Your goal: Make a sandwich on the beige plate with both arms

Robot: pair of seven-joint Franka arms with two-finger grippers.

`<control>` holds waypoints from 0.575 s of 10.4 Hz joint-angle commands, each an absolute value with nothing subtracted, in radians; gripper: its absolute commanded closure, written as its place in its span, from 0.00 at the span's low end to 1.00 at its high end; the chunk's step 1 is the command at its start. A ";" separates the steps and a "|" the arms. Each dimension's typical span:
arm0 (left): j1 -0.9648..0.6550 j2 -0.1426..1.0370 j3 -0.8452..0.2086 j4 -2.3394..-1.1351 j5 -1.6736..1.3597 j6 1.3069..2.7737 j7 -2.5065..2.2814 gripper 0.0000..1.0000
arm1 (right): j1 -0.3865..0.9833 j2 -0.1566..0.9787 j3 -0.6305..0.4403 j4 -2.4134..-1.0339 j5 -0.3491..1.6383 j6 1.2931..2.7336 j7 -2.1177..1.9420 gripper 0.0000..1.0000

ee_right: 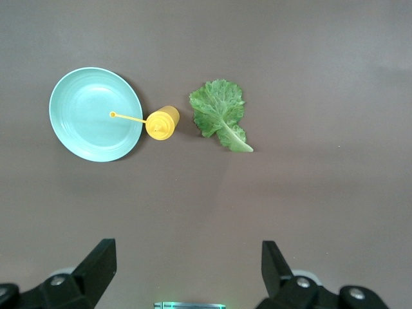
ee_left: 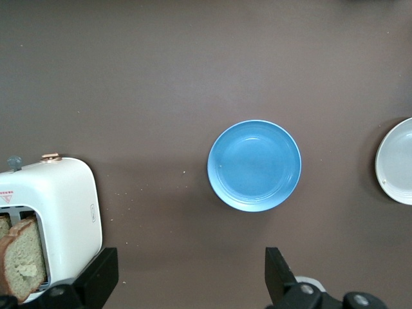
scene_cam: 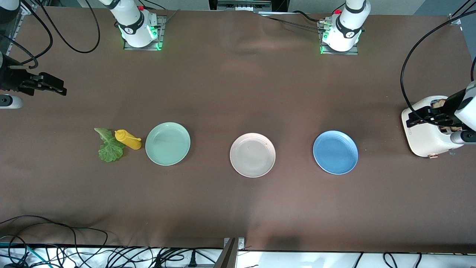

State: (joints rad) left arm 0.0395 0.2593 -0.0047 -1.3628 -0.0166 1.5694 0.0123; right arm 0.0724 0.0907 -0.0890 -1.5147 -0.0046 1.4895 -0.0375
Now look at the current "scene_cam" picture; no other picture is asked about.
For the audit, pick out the metal table clamp bracket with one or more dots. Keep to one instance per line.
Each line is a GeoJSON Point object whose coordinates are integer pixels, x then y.
{"type": "Point", "coordinates": [228, 253]}

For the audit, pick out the dark equipment box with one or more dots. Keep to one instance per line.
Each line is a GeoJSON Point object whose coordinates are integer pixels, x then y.
{"type": "Point", "coordinates": [245, 5]}

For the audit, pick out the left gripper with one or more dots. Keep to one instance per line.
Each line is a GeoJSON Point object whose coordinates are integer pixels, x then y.
{"type": "Point", "coordinates": [447, 107]}

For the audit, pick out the blue plate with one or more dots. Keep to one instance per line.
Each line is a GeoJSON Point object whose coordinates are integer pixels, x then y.
{"type": "Point", "coordinates": [335, 152]}

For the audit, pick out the aluminium corner bracket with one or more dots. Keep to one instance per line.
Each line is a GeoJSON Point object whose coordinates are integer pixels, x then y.
{"type": "Point", "coordinates": [455, 19]}

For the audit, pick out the yellow mustard squeeze bottle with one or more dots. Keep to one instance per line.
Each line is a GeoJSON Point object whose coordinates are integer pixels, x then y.
{"type": "Point", "coordinates": [128, 140]}

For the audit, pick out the green lettuce leaf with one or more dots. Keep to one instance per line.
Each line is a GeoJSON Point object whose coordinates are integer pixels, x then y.
{"type": "Point", "coordinates": [109, 150]}

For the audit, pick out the beige plate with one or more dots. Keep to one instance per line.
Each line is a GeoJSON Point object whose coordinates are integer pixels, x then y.
{"type": "Point", "coordinates": [253, 156]}

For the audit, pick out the aluminium frame profile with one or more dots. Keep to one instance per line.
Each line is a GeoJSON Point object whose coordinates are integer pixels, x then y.
{"type": "Point", "coordinates": [29, 7]}

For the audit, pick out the thin black frame strut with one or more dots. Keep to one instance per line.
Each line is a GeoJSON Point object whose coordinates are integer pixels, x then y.
{"type": "Point", "coordinates": [459, 9]}

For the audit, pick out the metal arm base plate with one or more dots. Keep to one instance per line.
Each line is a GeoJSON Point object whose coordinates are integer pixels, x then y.
{"type": "Point", "coordinates": [160, 33]}
{"type": "Point", "coordinates": [353, 52]}

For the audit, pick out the white toaster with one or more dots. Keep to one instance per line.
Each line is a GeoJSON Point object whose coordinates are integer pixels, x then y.
{"type": "Point", "coordinates": [420, 137]}

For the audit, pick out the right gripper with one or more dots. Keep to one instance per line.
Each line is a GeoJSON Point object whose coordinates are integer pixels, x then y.
{"type": "Point", "coordinates": [11, 79]}

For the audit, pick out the mint green plate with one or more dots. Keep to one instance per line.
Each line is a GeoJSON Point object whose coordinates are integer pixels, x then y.
{"type": "Point", "coordinates": [167, 145]}

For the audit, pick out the black power plug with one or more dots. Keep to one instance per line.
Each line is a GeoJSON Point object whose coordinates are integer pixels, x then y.
{"type": "Point", "coordinates": [192, 260]}

